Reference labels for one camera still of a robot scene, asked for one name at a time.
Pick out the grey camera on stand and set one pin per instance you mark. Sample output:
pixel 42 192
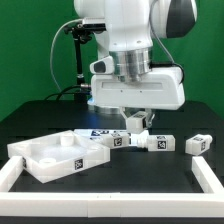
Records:
pixel 94 24

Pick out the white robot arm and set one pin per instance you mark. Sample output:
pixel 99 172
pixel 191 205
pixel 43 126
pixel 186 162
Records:
pixel 124 76

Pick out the white fiducial tag plate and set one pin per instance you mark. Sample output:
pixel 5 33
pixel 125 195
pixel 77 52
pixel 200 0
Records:
pixel 93 133

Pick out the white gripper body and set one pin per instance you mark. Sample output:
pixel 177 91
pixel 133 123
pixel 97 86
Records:
pixel 159 88

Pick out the white U-shaped fence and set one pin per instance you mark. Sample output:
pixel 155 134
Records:
pixel 207 204

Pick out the black camera stand pole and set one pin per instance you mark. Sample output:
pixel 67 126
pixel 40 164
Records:
pixel 80 36

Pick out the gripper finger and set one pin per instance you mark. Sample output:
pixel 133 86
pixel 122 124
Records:
pixel 150 116
pixel 125 112

